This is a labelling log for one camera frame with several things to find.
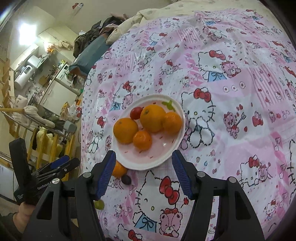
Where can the pink strawberry plate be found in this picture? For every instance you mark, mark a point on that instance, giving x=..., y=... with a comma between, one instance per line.
x=163, y=144

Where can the white plastic bag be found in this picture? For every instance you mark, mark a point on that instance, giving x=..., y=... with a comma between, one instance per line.
x=74, y=112

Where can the person's left hand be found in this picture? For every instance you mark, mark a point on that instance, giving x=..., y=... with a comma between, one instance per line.
x=22, y=217

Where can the white washing machine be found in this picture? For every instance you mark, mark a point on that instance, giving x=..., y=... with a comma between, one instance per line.
x=64, y=78

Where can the dark grape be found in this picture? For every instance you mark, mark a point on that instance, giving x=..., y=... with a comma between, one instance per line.
x=126, y=180

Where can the pile of dark clothes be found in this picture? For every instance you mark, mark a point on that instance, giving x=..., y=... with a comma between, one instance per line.
x=98, y=29

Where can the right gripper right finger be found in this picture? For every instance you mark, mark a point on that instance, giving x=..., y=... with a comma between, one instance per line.
x=236, y=218

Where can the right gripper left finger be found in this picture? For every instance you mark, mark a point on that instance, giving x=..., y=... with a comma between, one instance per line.
x=51, y=218

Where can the small tangerine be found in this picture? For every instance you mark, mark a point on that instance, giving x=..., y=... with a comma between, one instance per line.
x=119, y=170
x=142, y=140
x=172, y=123

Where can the yellow wooden rack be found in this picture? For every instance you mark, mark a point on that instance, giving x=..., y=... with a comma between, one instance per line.
x=46, y=142

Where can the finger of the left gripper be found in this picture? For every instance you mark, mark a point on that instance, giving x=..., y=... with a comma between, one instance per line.
x=52, y=167
x=66, y=168

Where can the green grape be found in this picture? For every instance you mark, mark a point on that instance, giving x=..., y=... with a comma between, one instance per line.
x=99, y=204

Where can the large orange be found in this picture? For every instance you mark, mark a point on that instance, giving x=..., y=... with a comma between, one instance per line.
x=151, y=118
x=124, y=129

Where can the cream bed quilt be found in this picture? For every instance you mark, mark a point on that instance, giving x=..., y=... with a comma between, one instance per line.
x=186, y=8

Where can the red cherry tomato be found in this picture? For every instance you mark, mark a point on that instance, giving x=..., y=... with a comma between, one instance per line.
x=135, y=113

